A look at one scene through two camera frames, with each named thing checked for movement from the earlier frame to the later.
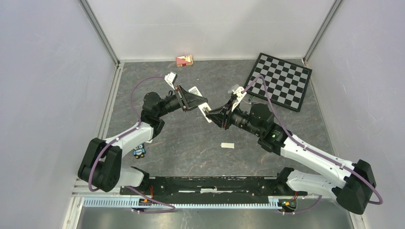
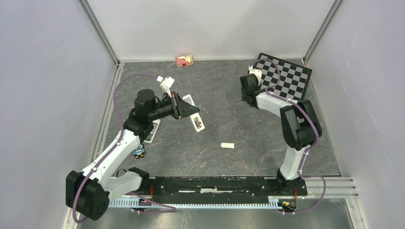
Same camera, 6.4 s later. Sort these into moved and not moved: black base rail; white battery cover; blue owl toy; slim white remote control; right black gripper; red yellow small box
Moved: slim white remote control; right black gripper
Not moved: blue owl toy; black base rail; white battery cover; red yellow small box
